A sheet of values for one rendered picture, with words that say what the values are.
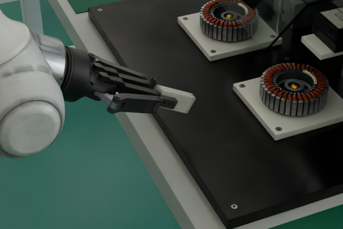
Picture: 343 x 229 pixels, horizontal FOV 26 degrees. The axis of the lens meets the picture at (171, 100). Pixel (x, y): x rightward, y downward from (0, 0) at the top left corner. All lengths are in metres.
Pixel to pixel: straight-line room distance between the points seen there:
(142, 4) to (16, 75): 0.78
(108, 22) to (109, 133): 0.97
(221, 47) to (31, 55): 0.63
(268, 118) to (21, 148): 0.53
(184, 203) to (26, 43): 0.41
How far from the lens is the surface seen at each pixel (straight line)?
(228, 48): 1.37
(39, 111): 0.77
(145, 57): 1.37
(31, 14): 2.32
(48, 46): 1.00
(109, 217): 2.13
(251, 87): 1.28
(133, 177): 2.24
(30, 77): 0.78
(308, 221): 1.10
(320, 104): 1.23
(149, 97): 1.07
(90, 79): 1.04
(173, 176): 1.15
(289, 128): 1.20
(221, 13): 1.45
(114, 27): 1.46
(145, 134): 1.23
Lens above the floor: 1.53
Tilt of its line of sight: 37 degrees down
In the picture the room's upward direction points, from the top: straight up
